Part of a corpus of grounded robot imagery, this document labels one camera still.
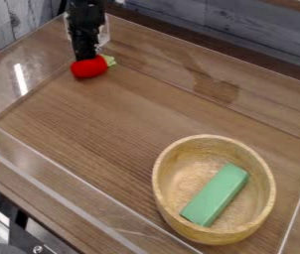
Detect green rectangular block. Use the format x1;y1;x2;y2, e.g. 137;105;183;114
180;163;250;227

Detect red plush strawberry toy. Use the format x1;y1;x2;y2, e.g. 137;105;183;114
72;55;117;78

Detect clear acrylic table enclosure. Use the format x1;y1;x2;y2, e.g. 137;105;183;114
0;18;300;254

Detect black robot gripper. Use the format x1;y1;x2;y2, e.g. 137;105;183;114
66;0;105;61

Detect light wooden bowl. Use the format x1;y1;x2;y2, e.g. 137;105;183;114
152;135;276;245

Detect black metal stand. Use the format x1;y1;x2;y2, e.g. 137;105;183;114
9;209;57;254

